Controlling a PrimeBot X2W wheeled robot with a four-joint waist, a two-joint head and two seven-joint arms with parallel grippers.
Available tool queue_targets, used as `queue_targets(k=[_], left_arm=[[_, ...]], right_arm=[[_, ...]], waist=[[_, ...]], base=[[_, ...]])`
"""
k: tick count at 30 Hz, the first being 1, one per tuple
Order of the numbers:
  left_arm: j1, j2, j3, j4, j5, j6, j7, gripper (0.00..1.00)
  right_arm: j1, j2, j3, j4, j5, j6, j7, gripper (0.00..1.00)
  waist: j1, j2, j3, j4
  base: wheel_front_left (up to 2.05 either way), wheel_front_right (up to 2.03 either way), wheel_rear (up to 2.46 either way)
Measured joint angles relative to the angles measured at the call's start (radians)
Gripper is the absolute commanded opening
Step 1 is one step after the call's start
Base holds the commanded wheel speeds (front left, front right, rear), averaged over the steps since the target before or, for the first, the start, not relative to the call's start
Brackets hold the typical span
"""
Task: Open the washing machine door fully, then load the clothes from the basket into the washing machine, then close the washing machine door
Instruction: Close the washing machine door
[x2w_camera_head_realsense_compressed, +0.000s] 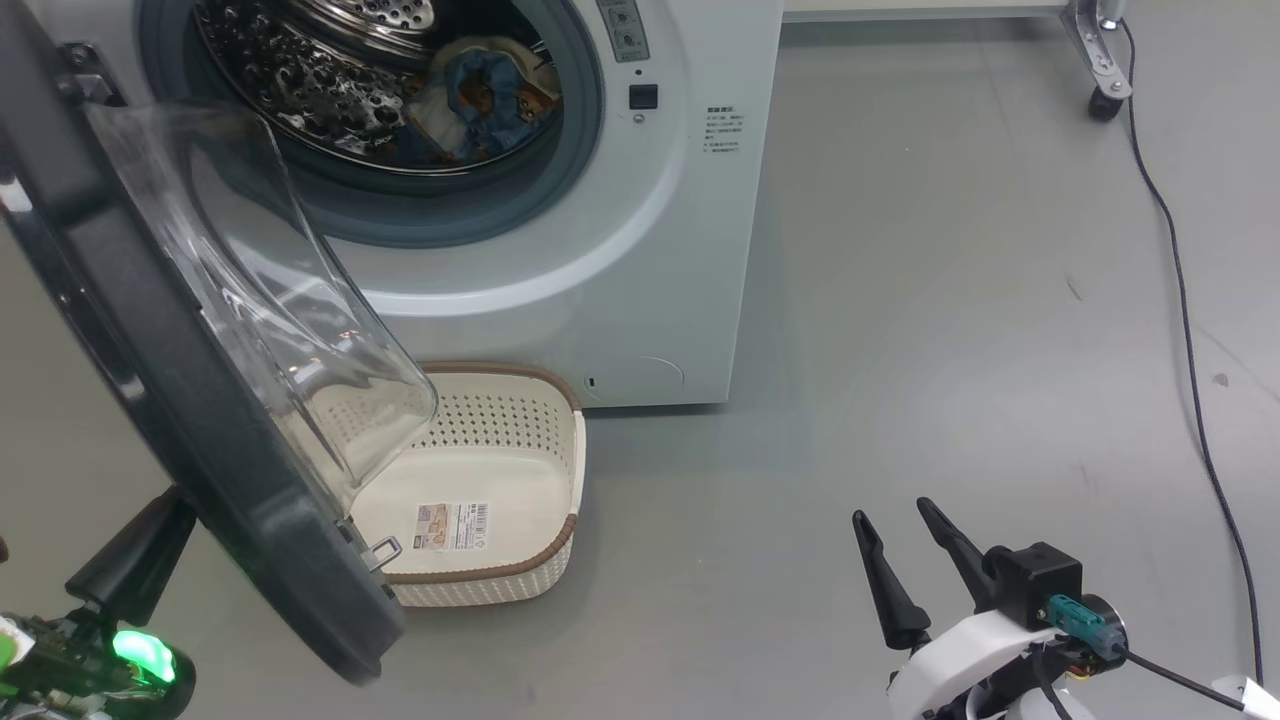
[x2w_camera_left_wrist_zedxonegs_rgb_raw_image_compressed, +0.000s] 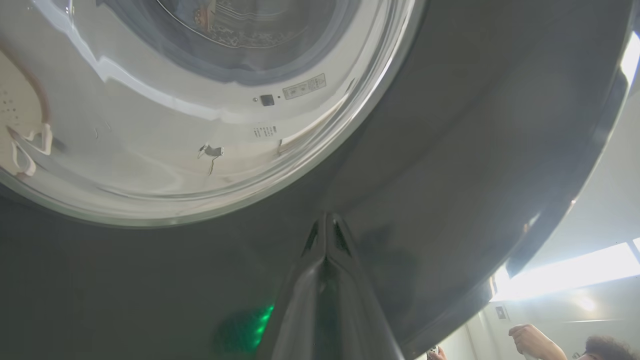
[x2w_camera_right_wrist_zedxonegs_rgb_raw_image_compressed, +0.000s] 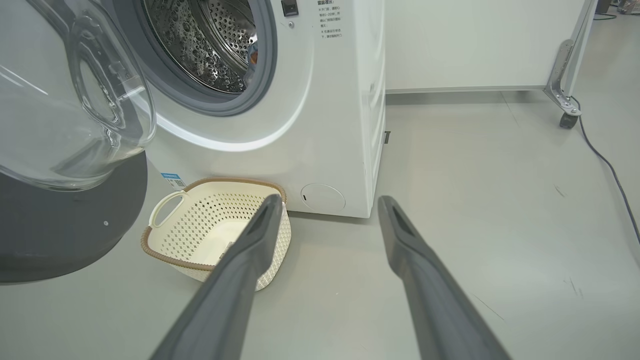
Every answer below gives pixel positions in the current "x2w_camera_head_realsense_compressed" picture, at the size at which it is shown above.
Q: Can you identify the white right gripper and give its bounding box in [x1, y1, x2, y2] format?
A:
[852, 497, 1061, 720]

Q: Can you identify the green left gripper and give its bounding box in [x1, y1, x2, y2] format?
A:
[0, 487, 198, 720]

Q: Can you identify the washing machine door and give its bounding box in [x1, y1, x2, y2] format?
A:
[0, 0, 441, 686]

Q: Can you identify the cream and blue cartoon garment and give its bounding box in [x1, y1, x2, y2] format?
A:
[405, 38, 549, 169]

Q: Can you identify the white front-load washing machine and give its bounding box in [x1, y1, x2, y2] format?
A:
[20, 0, 784, 409]

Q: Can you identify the barcode label sticker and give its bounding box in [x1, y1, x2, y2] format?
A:
[415, 500, 493, 553]

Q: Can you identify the white perforated basket brown rim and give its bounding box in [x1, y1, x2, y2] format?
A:
[345, 360, 588, 609]

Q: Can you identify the teal connector with black cable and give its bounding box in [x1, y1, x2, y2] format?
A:
[1047, 593, 1251, 713]

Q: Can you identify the long black floor cable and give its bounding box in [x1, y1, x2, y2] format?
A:
[1118, 20, 1266, 686]

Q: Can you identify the white paper cable tag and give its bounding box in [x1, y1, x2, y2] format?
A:
[1212, 675, 1280, 716]

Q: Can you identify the metal frame leg with caster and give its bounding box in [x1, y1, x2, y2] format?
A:
[1060, 0, 1136, 123]

